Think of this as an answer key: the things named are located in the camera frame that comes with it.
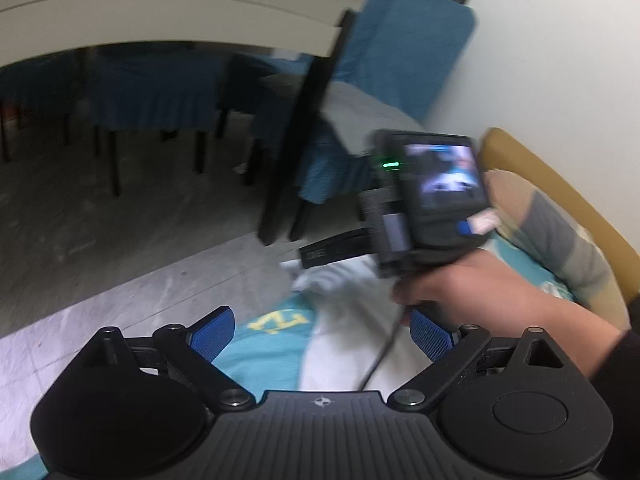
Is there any black camera with screen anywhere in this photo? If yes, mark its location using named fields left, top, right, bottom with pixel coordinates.
left=371, top=129, right=499, bottom=250

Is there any black charging cable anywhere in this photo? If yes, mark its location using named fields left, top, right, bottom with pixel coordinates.
left=354, top=301, right=409, bottom=394

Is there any person's right hand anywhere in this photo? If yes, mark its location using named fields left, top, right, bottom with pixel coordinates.
left=394, top=249, right=625, bottom=377

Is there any white table with black legs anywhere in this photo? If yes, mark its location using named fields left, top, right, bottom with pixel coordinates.
left=1, top=0, right=364, bottom=245

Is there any grey seat cushion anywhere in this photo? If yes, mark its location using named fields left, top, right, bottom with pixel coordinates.
left=320, top=81, right=424, bottom=157

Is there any striped beige grey pillow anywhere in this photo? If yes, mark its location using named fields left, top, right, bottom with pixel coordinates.
left=485, top=170, right=631, bottom=330

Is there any white t-shirt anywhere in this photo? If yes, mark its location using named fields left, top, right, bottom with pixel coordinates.
left=281, top=256, right=402, bottom=391

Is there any mustard yellow headboard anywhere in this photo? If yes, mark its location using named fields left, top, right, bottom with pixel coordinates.
left=480, top=128, right=639, bottom=304

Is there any teal patterned bed sheet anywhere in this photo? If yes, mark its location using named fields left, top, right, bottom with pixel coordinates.
left=0, top=238, right=576, bottom=480

